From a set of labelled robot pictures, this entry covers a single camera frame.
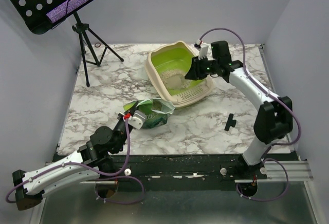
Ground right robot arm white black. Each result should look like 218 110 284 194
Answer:
185 41 293 179

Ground green litter bag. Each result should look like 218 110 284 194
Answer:
123 98 175 129

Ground translucent plastic scoop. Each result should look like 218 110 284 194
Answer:
164 74 189 89

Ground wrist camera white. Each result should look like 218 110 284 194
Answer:
123 110 147 129
194 39 209 60

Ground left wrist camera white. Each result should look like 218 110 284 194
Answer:
123 110 147 129

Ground microphone with purple handle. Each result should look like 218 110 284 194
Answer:
46 0 90 24

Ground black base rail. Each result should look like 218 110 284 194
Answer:
74 153 294 193

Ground cat litter pile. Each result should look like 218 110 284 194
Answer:
160 69 192 90

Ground green beige litter box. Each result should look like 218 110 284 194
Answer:
144 41 214 108

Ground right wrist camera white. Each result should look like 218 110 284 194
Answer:
194 39 209 60

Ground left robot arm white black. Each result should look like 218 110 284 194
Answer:
10 111 143 211

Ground black binder clip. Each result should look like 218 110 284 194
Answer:
224 113 236 131

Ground black music stand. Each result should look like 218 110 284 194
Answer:
0 0 124 88

